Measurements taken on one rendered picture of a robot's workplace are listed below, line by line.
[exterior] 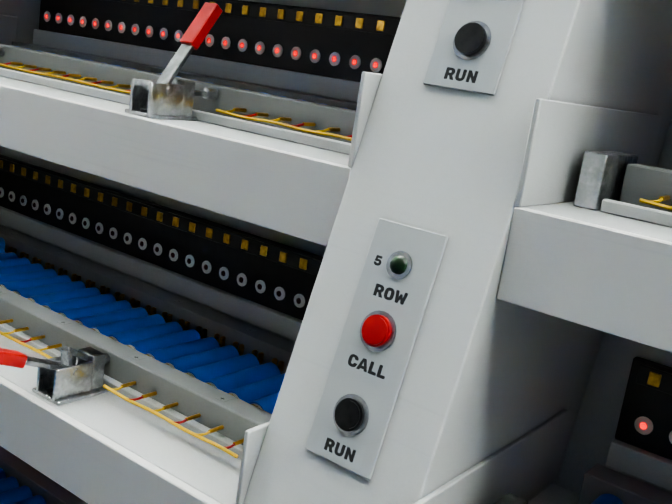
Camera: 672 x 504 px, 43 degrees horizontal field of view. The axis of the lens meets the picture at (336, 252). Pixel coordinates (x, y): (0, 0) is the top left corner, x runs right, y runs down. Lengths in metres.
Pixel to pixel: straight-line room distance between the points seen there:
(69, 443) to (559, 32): 0.37
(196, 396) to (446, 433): 0.20
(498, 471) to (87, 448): 0.24
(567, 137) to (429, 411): 0.15
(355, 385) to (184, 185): 0.18
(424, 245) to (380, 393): 0.07
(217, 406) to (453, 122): 0.23
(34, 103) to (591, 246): 0.42
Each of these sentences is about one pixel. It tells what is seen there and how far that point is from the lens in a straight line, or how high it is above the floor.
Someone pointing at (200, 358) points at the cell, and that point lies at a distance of 0.62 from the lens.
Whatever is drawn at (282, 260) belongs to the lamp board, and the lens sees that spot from 0.66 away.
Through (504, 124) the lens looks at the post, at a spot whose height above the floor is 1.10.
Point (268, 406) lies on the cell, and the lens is 0.55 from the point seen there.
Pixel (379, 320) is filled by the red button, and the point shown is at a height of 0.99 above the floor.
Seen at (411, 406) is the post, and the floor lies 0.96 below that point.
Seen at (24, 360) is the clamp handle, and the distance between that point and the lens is 0.56.
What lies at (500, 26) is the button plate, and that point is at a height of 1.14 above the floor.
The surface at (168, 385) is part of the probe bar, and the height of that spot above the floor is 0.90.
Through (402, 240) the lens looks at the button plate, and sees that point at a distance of 0.42.
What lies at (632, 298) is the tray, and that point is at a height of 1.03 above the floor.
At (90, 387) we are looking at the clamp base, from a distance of 0.59.
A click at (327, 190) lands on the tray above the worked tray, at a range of 0.46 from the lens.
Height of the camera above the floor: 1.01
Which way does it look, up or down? 1 degrees up
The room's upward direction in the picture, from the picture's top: 18 degrees clockwise
